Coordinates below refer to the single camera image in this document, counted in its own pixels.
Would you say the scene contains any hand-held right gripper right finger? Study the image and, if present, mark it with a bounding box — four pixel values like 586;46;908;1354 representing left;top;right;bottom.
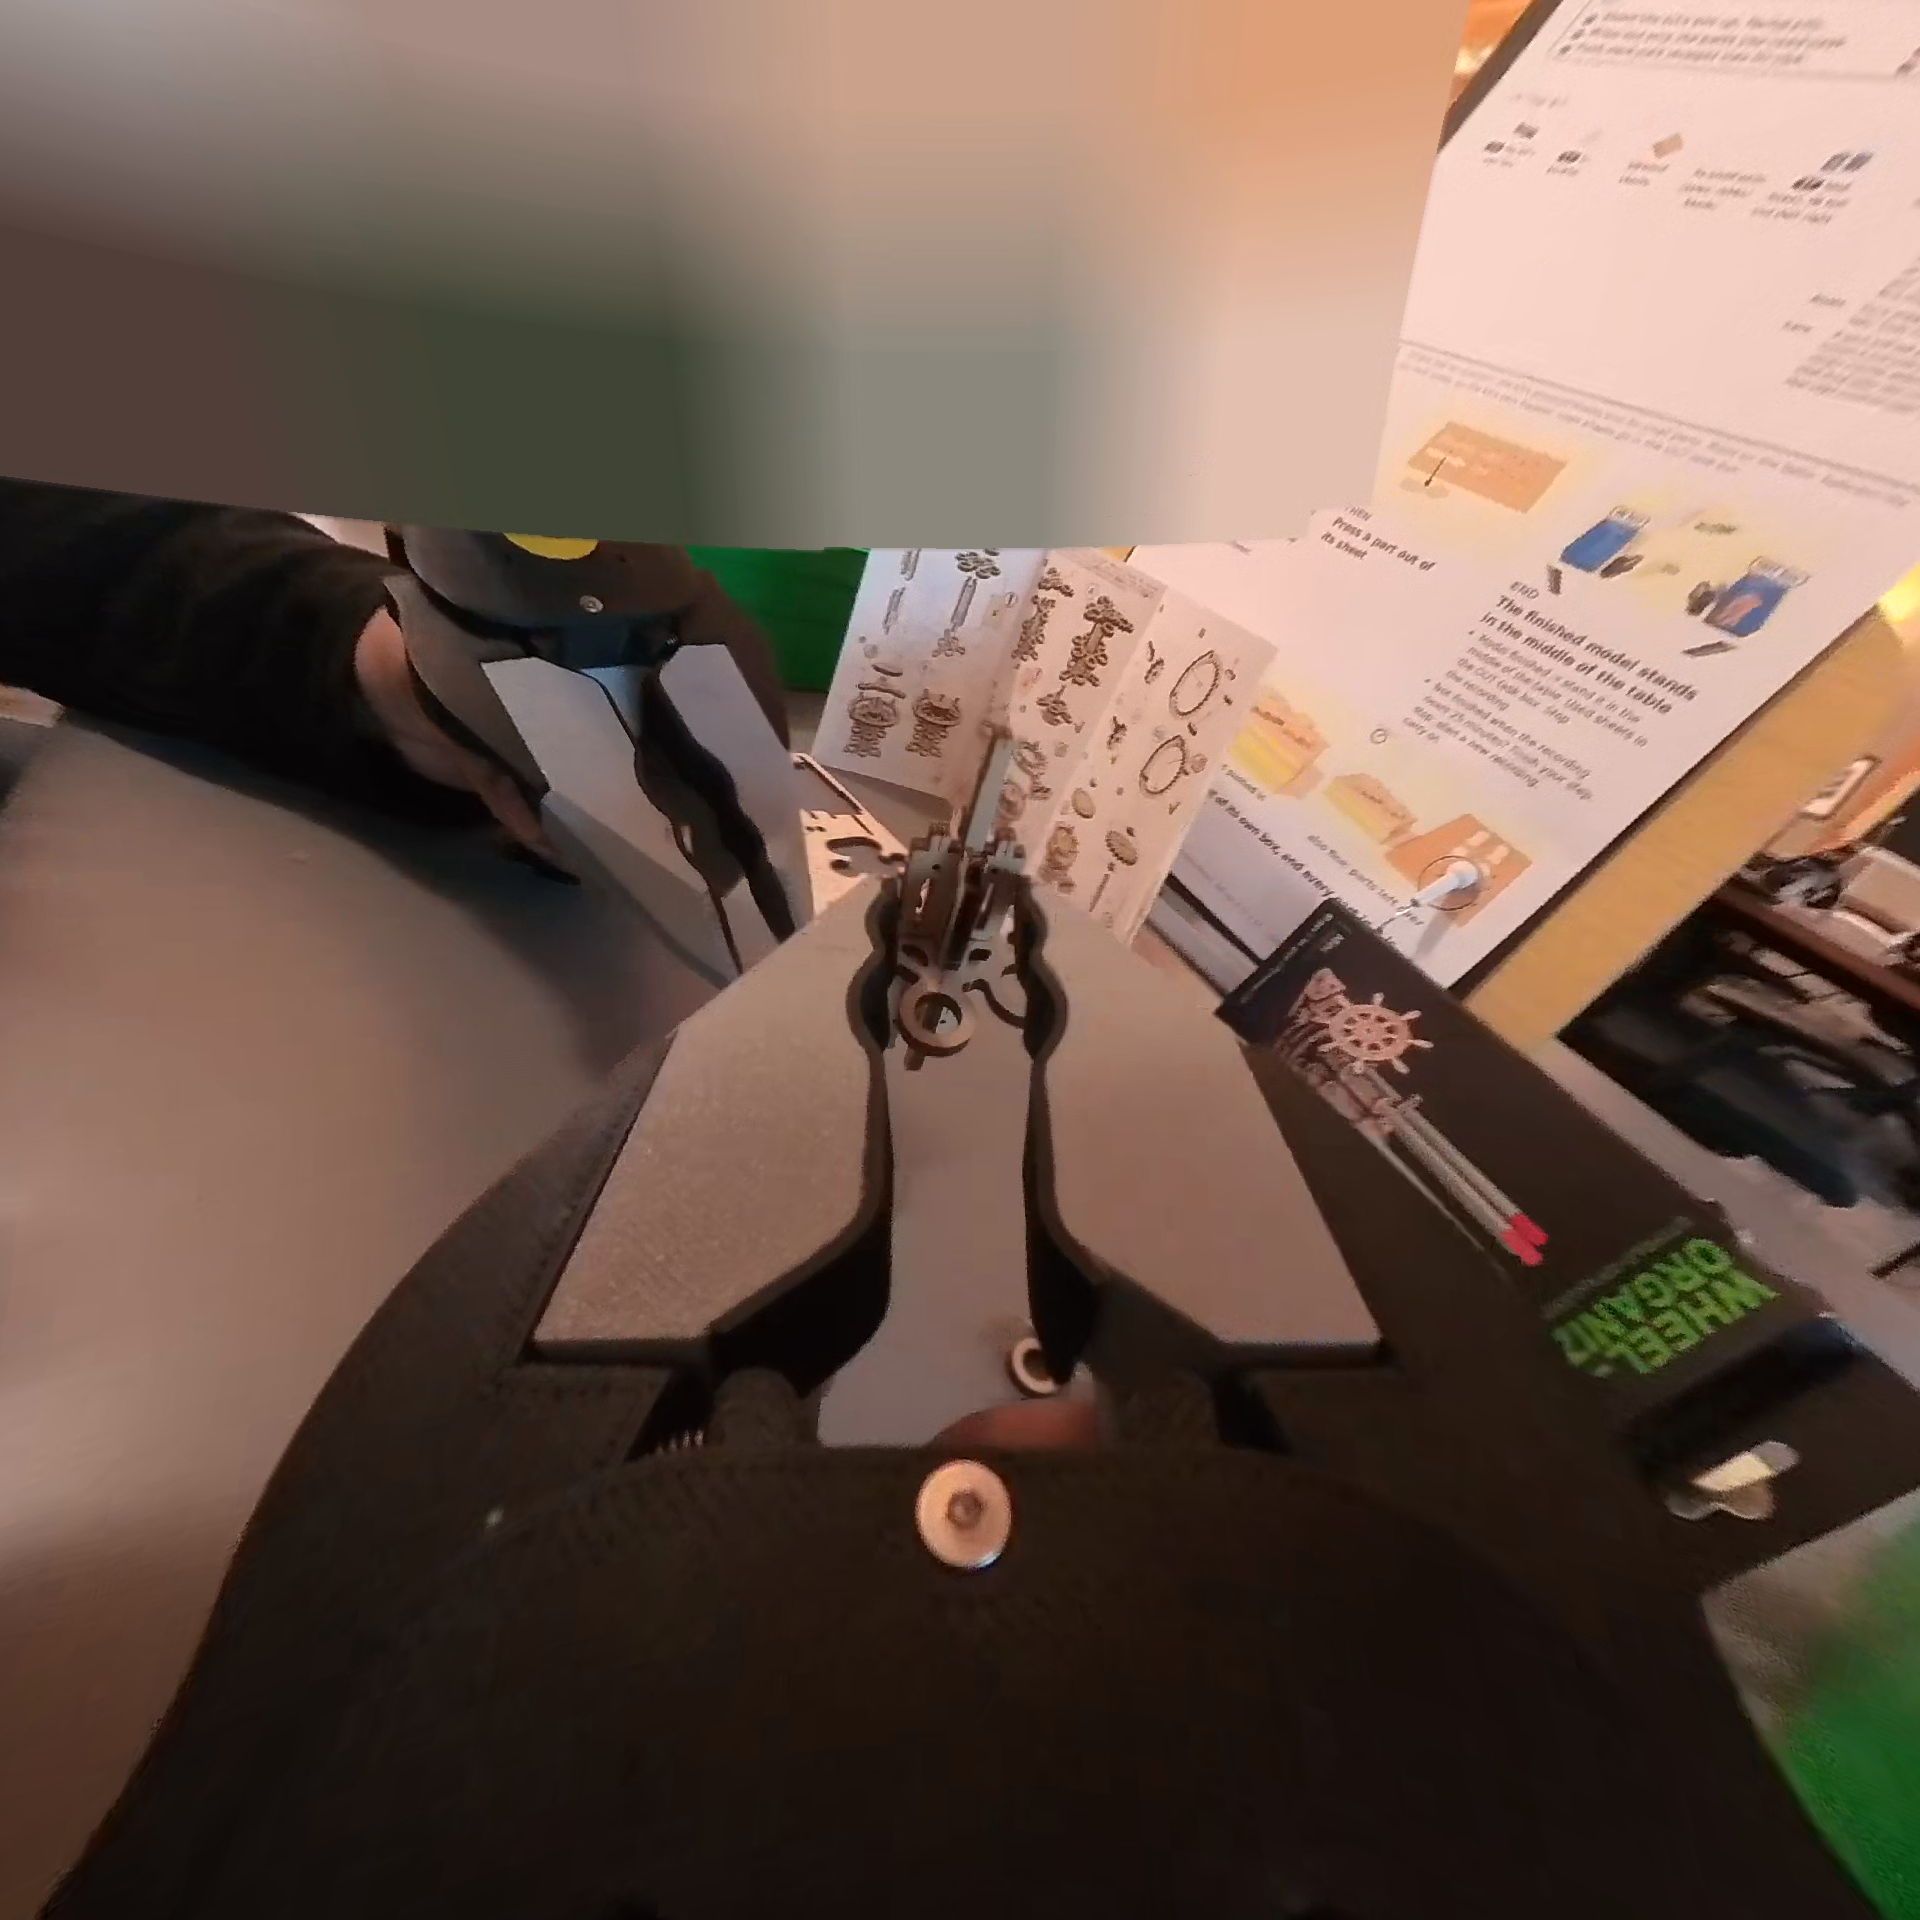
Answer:
1020;897;1385;1379

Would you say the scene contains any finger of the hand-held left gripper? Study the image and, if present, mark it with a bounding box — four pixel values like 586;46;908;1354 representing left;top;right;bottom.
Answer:
478;656;742;987
639;642;818;952

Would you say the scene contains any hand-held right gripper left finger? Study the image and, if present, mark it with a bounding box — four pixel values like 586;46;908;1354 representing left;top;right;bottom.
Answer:
527;897;903;1366

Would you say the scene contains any wooden model assembly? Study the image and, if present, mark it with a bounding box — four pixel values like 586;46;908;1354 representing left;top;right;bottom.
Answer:
871;721;1048;1074

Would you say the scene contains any person's left forearm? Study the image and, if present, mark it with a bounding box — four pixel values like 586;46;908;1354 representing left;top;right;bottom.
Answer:
0;478;404;801

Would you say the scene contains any emptied wooden parts sheet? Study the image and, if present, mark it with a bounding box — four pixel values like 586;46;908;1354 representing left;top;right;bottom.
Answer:
791;754;912;922

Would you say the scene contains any laser-cut wooden parts sheet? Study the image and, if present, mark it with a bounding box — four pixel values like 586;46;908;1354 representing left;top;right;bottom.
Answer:
1079;592;1280;945
993;550;1168;905
816;547;1052;801

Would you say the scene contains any black model kit box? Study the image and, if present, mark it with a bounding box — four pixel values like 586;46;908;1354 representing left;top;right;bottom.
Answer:
1217;897;1865;1490

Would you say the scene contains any person's left hand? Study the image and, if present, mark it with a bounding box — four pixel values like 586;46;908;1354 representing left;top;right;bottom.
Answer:
352;600;583;889

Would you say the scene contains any green plastic bin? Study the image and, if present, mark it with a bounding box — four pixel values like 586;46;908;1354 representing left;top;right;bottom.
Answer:
1697;1499;1920;1920
688;544;875;694

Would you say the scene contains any yellow poster backing board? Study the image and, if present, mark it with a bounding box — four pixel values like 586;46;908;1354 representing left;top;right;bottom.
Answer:
1464;568;1920;1038

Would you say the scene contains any metal clip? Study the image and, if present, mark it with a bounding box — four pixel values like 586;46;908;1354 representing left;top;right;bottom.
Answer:
1663;1437;1806;1526

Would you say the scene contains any cluttered background desk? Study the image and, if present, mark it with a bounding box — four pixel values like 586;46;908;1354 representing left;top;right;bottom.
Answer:
1560;749;1920;1217

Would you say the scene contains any white instruction poster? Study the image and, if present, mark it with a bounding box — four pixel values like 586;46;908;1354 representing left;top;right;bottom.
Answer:
1126;0;1920;995

